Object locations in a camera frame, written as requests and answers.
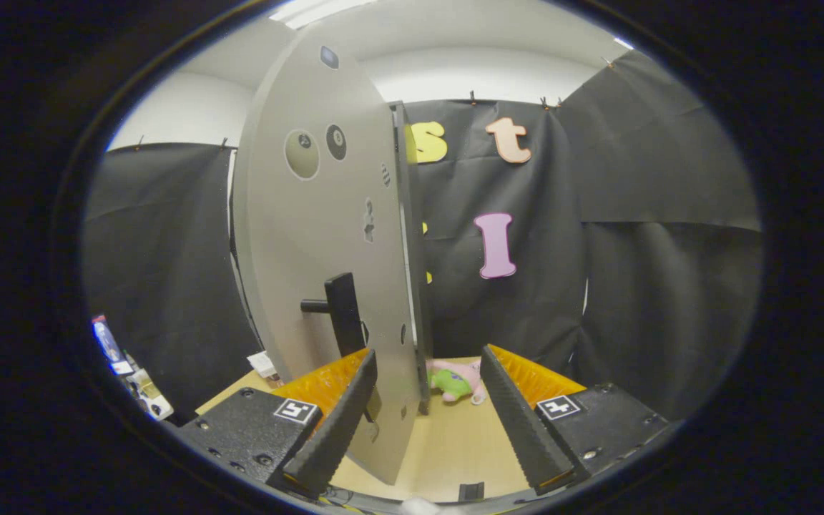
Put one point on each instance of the black backdrop cloth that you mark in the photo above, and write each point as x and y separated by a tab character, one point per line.
669	286

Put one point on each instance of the white book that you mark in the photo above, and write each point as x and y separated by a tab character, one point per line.
263	363

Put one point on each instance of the long ceiling light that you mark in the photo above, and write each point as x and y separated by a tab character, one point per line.
312	8

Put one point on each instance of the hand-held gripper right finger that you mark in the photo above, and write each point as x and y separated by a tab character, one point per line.
523	429

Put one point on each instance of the pink green plush toy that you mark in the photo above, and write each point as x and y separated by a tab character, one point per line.
451	383

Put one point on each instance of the dark grey shoe cabinet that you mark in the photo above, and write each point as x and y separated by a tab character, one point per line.
415	322

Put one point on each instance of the blue packet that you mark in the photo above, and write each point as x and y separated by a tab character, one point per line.
107	340

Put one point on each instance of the row of small cloth clips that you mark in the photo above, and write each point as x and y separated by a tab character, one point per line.
472	96

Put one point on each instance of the light grey shoe cabinet door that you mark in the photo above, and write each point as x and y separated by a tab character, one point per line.
312	229

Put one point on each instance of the small ceiling light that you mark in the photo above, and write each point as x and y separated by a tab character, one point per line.
623	43

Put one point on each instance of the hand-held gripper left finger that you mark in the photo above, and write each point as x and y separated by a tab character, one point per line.
337	429

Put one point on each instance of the small black block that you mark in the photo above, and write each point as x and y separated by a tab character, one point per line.
471	491

